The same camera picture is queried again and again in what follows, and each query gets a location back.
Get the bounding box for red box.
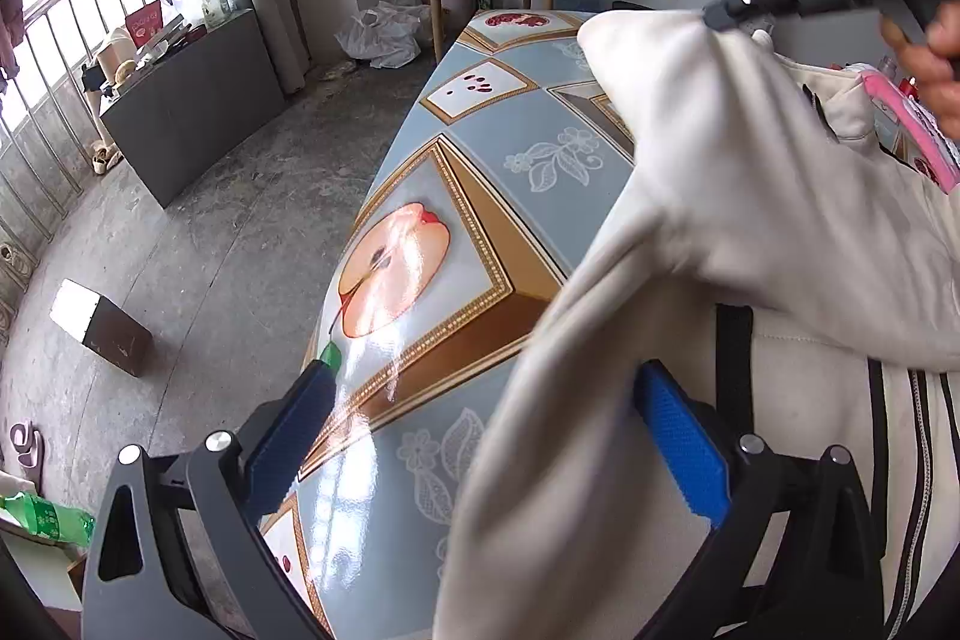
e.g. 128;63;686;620
124;1;164;45

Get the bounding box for dark hanging garment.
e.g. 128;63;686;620
0;0;27;86

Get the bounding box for metal window railing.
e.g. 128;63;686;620
0;0;200;326

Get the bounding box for dark grey cabinet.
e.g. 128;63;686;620
100;8;286;208

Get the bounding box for pink blanket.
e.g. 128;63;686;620
859;68;960;195

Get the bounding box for fruit print tablecloth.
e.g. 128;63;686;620
259;8;960;640

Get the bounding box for brown cardboard box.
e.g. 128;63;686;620
49;278;153;377

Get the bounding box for purple slippers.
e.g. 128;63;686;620
9;421;44;470

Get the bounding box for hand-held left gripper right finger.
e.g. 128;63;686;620
634;359;886;640

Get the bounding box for cream jacket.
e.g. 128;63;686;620
433;6;960;640

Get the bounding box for white plastic bag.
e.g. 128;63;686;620
335;0;432;70

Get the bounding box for green plastic bottle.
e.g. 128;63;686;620
0;491;97;545

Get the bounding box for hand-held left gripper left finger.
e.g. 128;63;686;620
81;359;346;640

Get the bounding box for person's right hand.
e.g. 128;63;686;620
879;0;960;116

